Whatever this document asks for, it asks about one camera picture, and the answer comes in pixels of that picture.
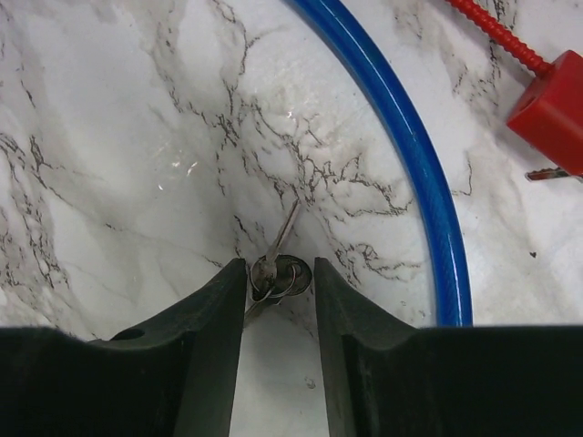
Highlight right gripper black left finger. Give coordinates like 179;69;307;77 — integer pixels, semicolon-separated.
1;259;247;436

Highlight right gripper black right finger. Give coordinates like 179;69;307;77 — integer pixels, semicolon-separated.
314;258;582;436

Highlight blue cable lock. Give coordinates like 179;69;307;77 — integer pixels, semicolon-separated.
289;1;474;327

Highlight silver keys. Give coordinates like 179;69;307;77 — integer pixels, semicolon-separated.
243;198;313;329

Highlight red cable seal lock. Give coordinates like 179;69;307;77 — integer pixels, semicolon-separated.
450;1;582;178

